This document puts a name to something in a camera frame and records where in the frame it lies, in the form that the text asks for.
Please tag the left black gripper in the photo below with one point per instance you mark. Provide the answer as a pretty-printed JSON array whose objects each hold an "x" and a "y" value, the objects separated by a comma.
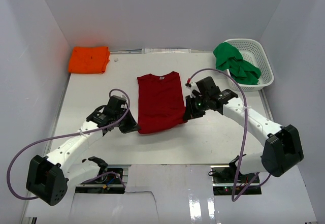
[{"x": 132, "y": 125}]

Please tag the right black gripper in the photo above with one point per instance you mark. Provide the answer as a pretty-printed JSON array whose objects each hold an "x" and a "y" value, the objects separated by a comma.
[{"x": 190, "y": 113}]

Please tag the red t shirt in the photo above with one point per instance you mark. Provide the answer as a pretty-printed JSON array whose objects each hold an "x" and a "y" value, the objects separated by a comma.
[{"x": 160, "y": 102}]

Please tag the green t shirt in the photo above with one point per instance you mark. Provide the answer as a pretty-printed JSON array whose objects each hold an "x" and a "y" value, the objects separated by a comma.
[{"x": 229, "y": 58}]

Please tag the white plastic laundry basket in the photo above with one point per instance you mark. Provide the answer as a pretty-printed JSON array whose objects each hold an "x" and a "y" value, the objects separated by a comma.
[{"x": 253, "y": 52}]

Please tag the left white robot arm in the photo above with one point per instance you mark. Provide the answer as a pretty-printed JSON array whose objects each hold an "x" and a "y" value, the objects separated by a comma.
[{"x": 50, "y": 176}]

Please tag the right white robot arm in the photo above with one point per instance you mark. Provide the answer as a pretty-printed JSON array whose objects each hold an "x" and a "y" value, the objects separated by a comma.
[{"x": 282, "y": 147}]

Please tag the folded orange t shirt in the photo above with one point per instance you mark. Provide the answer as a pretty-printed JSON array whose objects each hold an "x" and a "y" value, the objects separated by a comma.
[{"x": 89, "y": 60}]

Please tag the white paper sheet front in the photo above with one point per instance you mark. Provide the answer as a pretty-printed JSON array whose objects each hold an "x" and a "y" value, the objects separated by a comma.
[{"x": 181, "y": 194}]

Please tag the white label strip back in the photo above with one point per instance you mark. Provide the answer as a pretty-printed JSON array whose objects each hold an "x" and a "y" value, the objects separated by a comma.
[{"x": 165, "y": 50}]

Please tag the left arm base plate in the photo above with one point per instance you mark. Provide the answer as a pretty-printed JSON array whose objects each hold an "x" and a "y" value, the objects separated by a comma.
[{"x": 108, "y": 184}]

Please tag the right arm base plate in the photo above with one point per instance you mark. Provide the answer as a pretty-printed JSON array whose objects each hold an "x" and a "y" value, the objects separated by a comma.
[{"x": 223, "y": 181}]

